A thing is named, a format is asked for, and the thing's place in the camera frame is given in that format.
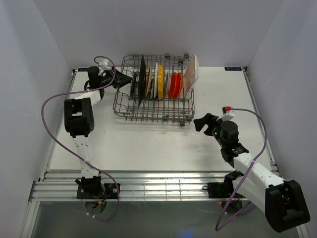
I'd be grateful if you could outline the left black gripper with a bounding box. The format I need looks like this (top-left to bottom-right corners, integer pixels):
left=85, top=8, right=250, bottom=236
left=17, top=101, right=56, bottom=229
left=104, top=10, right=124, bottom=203
left=100, top=67, right=133, bottom=90

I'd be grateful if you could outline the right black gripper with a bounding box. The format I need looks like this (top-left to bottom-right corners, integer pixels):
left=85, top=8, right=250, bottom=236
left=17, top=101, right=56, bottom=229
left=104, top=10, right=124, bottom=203
left=194, top=113, right=226, bottom=148

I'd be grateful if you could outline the dark teal round plate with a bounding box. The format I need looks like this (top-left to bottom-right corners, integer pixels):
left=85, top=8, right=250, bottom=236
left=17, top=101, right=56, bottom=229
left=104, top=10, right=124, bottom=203
left=130, top=72, right=137, bottom=97

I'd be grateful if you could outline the teal square brown-rimmed plate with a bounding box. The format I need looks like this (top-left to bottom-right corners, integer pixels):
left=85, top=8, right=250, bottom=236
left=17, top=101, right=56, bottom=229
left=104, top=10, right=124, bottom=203
left=138, top=55, right=146, bottom=106

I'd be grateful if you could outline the woven bamboo round plate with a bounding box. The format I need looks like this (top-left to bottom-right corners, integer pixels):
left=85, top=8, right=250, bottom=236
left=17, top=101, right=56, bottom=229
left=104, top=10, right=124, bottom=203
left=144, top=66, right=152, bottom=97

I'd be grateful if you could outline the speckled beige small plate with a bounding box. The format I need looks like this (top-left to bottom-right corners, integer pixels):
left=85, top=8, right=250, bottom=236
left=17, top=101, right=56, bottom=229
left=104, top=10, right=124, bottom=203
left=149, top=78, right=155, bottom=99

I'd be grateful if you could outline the white plate green rim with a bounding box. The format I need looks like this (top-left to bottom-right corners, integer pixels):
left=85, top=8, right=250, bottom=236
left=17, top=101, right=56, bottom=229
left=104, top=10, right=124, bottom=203
left=153, top=62, right=159, bottom=99

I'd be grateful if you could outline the yellow dotted scalloped plate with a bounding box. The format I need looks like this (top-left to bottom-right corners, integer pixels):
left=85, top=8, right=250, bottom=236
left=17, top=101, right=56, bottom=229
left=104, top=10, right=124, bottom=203
left=158, top=65, right=164, bottom=100

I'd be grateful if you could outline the orange round plate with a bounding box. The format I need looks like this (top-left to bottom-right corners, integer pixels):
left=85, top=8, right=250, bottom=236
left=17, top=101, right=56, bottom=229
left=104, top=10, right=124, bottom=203
left=176, top=73, right=183, bottom=98
left=168, top=72, right=177, bottom=98

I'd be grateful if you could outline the light blue scalloped plate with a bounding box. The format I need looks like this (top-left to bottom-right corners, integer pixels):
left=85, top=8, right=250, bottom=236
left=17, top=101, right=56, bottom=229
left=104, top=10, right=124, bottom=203
left=164, top=72, right=171, bottom=98

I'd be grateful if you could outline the white rectangular plate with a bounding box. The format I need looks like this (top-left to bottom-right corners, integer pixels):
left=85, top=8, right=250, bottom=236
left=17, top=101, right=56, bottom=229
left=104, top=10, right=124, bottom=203
left=183, top=54, right=199, bottom=98

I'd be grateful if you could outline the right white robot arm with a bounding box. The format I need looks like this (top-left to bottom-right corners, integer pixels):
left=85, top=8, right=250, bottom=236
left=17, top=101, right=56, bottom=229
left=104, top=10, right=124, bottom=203
left=194, top=107, right=311, bottom=233

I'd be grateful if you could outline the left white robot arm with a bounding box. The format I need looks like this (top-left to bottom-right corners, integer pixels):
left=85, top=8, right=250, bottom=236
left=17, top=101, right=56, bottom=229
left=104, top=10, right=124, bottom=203
left=64, top=66, right=133, bottom=198

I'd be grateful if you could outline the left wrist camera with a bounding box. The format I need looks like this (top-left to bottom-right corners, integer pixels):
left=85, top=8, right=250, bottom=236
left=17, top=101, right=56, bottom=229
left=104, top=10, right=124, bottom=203
left=98, top=59, right=111, bottom=72

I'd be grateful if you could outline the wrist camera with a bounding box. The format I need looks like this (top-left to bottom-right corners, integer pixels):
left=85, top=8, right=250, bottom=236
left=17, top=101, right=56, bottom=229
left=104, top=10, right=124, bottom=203
left=217, top=106, right=235, bottom=121
left=98, top=59, right=111, bottom=72

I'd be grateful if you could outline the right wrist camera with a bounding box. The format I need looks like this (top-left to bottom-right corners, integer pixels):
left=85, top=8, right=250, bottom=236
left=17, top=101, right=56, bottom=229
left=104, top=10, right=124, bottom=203
left=217, top=106, right=235, bottom=121

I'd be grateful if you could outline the grey wire dish rack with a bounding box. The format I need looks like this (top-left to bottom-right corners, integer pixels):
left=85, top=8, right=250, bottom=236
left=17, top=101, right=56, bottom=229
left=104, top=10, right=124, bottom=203
left=113, top=54, right=195, bottom=126

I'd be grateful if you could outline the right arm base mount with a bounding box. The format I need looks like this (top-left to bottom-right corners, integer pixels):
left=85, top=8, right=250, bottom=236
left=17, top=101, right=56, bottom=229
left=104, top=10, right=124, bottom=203
left=202, top=182, right=234, bottom=198

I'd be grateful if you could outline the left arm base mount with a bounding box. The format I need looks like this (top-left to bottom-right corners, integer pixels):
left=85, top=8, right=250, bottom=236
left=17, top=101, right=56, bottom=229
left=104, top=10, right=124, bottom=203
left=76, top=183, right=120, bottom=200

